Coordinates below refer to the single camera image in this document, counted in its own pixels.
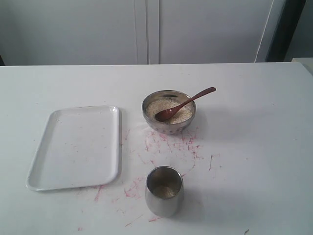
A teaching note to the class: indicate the steel cup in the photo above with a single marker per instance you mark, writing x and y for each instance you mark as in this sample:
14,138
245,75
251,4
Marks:
164,191

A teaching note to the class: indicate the brown wooden spoon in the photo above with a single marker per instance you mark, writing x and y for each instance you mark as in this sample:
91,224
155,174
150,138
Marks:
165,115

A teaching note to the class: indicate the white rectangular plastic tray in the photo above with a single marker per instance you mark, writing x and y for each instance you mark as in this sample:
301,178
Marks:
80,147

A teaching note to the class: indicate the steel bowl of rice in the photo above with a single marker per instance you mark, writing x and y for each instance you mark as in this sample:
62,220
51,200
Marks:
162,100

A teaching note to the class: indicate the dark vertical post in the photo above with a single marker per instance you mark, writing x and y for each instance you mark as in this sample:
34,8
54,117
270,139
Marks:
287,23

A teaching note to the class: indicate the white cabinet doors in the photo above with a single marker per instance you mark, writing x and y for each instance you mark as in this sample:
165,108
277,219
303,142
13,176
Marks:
120,32

